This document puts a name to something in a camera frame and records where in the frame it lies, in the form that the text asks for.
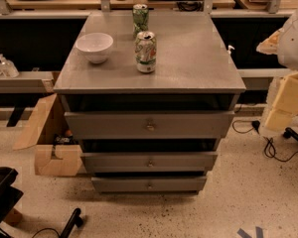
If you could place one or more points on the tan foam-padded gripper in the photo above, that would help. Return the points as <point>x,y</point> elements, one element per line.
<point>295,44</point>

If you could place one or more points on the grey drawer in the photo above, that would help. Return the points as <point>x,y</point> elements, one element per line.
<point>149,125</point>
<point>149,162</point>
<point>112,185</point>

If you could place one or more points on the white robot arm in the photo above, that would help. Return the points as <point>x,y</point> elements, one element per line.
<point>290,26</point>

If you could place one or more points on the grey drawer cabinet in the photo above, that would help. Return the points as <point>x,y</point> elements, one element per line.
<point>193,72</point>

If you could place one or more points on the grey bottom drawer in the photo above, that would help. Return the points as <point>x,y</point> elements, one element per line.
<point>112,185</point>

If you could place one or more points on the grey top drawer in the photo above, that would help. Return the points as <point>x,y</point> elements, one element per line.
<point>149,125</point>

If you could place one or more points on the open cardboard box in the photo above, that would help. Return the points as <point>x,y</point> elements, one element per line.
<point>45,124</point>

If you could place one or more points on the white pump dispenser top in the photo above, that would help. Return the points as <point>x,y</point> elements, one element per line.
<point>230,49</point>

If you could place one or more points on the white green soda can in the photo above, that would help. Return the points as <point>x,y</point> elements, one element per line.
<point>145,51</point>

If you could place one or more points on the white ceramic bowl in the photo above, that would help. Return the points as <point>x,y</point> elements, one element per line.
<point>95,47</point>

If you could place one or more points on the clear sanitizer bottle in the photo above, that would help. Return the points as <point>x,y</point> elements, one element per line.
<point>8,68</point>

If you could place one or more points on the grey metal shelf rail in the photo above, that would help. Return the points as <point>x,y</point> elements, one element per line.
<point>28,82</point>

